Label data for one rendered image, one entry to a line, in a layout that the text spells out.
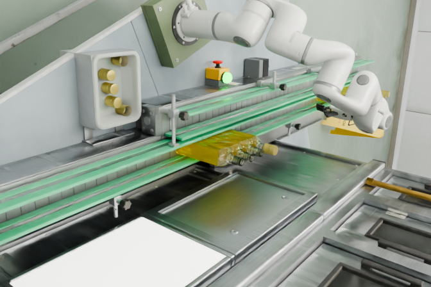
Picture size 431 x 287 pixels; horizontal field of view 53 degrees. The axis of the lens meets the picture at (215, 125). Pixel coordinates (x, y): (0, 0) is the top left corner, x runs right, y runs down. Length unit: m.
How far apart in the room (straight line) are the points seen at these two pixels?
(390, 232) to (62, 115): 1.04
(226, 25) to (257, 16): 0.10
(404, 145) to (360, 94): 6.06
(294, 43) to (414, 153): 6.21
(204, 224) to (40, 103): 0.58
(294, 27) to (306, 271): 0.69
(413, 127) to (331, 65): 6.02
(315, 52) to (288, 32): 0.10
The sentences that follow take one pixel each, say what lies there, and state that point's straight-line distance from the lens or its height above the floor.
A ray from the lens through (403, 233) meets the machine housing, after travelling 1.46.
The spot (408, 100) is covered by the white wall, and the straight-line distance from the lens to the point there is 7.28.
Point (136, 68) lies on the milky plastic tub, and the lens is 1.39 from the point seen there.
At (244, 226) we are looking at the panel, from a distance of 1.28.
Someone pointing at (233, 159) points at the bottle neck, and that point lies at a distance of 1.38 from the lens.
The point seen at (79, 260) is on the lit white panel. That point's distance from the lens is 1.16.
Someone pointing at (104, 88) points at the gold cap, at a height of 0.79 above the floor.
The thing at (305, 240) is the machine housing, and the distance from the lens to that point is 1.29.
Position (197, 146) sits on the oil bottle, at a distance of 1.44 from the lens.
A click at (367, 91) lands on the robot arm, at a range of 1.41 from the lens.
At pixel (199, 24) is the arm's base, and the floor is 0.91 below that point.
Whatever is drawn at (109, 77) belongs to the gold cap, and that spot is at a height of 0.81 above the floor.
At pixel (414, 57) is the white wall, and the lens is 7.17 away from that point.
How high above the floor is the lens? 1.86
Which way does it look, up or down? 36 degrees down
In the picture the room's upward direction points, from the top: 104 degrees clockwise
